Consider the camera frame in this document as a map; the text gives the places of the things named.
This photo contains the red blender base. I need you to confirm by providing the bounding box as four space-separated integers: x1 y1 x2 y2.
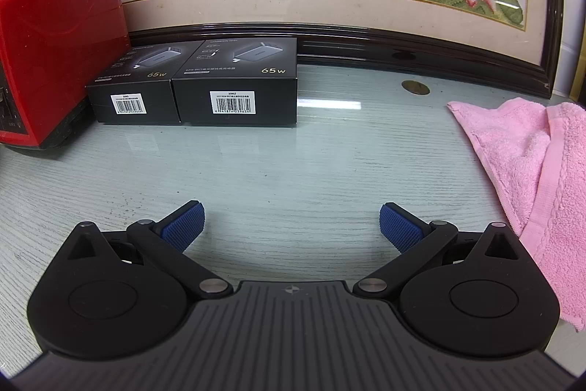
0 0 131 151

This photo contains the pink towel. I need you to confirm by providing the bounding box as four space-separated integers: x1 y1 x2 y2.
447 98 586 333

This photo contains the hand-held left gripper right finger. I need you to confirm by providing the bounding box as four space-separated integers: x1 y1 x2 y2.
357 202 523 295

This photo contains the black charger box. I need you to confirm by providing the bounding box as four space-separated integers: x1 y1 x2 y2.
172 37 299 127
85 45 204 125

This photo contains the framed lotus cross-stitch picture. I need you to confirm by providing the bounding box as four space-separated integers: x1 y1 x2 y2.
85 0 566 99

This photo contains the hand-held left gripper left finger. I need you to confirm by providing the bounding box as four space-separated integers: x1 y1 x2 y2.
59 199 232 300

